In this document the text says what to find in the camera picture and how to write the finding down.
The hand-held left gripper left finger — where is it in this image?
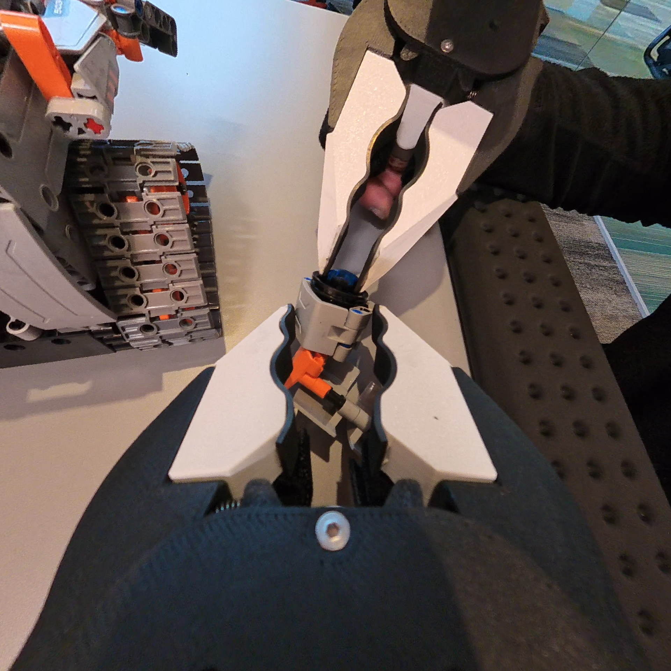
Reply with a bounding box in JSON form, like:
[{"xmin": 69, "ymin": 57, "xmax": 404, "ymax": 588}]
[{"xmin": 168, "ymin": 303, "xmax": 314, "ymax": 506}]

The grey wheel module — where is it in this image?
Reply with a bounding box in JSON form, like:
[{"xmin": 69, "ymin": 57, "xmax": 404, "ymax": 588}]
[{"xmin": 286, "ymin": 270, "xmax": 379, "ymax": 446}]

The person's right hand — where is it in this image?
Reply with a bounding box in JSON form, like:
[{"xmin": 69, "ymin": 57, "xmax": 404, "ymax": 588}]
[{"xmin": 364, "ymin": 163, "xmax": 407, "ymax": 218}]

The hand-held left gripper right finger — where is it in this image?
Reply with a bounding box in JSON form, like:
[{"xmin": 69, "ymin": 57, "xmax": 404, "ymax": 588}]
[{"xmin": 348, "ymin": 303, "xmax": 499, "ymax": 506}]

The grey orange tracked toy robot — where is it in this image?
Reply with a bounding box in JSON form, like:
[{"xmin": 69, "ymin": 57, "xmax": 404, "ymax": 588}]
[{"xmin": 0, "ymin": 0, "xmax": 227, "ymax": 369}]

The black perforated mat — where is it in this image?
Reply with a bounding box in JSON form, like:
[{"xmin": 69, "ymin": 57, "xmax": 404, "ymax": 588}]
[{"xmin": 440, "ymin": 189, "xmax": 671, "ymax": 671}]

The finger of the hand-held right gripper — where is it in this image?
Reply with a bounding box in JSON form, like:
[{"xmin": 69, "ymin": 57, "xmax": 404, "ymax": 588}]
[
  {"xmin": 315, "ymin": 49, "xmax": 411, "ymax": 265},
  {"xmin": 358, "ymin": 99, "xmax": 496, "ymax": 288}
]

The person's right forearm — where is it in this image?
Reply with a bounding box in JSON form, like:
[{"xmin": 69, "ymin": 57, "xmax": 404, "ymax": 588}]
[{"xmin": 474, "ymin": 58, "xmax": 671, "ymax": 231}]

